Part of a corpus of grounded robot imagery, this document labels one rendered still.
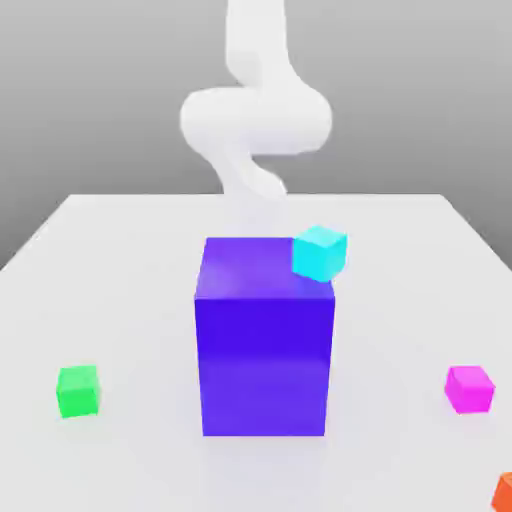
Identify small cyan cube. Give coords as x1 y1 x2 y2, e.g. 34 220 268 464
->
291 224 348 283

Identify small green cube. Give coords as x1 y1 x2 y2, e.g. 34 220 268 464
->
55 364 101 419

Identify small magenta cube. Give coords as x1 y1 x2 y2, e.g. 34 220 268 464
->
444 365 497 415

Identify small orange cube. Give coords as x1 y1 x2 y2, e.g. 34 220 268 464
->
491 472 512 512

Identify large purple box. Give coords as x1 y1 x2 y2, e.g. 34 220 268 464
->
193 236 336 438

